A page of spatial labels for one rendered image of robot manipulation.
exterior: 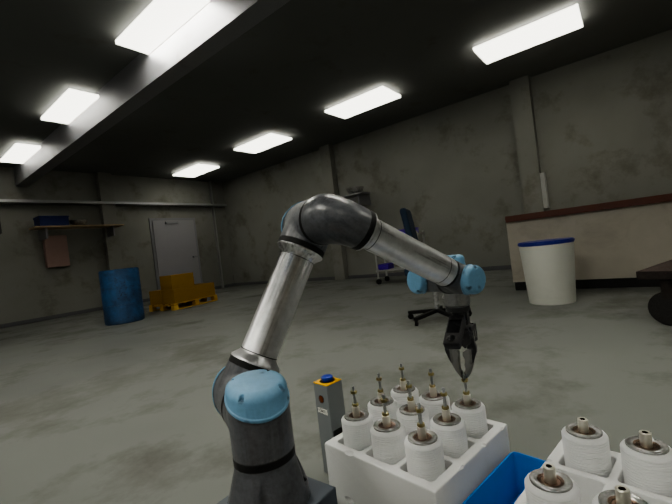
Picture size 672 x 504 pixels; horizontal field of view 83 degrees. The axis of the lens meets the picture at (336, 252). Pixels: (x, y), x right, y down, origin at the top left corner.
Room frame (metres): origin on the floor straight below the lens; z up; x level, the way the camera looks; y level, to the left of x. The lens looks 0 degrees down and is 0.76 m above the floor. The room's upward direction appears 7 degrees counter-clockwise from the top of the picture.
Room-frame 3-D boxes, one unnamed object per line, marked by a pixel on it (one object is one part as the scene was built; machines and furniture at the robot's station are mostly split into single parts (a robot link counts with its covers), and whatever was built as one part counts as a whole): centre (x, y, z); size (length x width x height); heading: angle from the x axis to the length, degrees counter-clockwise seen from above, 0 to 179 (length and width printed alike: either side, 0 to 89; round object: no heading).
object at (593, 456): (0.91, -0.54, 0.16); 0.10 x 0.10 x 0.18
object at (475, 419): (1.13, -0.34, 0.16); 0.10 x 0.10 x 0.18
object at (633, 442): (0.82, -0.62, 0.25); 0.08 x 0.08 x 0.01
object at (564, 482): (0.75, -0.37, 0.25); 0.08 x 0.08 x 0.01
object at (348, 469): (1.13, -0.17, 0.09); 0.39 x 0.39 x 0.18; 43
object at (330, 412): (1.29, 0.08, 0.16); 0.07 x 0.07 x 0.31; 43
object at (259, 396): (0.72, 0.18, 0.47); 0.13 x 0.12 x 0.14; 27
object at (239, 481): (0.72, 0.18, 0.35); 0.15 x 0.15 x 0.10
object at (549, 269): (3.66, -2.02, 0.30); 0.50 x 0.49 x 0.60; 145
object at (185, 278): (7.55, 3.12, 0.32); 1.19 x 0.88 x 0.65; 142
